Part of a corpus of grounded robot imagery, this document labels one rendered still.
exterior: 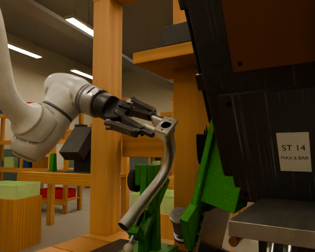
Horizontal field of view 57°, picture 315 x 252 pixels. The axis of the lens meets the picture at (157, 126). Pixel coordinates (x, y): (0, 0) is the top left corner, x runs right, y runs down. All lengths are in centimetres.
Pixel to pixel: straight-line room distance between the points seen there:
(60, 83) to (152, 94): 1099
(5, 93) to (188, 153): 57
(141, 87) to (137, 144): 1094
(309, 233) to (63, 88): 72
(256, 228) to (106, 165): 88
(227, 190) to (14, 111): 55
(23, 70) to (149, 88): 481
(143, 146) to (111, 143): 13
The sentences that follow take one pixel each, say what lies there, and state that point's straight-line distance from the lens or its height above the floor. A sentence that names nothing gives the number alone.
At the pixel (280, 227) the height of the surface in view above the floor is 113.
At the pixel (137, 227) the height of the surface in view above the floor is 100.
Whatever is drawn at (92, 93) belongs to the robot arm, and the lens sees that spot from 84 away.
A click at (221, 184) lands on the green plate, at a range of 57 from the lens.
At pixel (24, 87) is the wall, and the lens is 977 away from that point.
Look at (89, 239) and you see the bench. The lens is 120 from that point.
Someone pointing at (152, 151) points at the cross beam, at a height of 121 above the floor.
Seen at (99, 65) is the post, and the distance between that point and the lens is 126.
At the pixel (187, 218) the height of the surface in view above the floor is 109.
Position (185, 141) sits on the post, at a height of 124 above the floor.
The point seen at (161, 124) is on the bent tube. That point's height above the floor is 128.
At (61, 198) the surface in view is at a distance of 610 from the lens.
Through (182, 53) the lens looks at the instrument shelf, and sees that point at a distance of 91.
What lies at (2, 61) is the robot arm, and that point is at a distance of 78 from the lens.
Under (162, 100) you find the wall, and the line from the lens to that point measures 1163.
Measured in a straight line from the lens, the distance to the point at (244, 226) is 37.
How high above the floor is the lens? 121
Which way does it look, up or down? 5 degrees up
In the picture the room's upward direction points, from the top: straight up
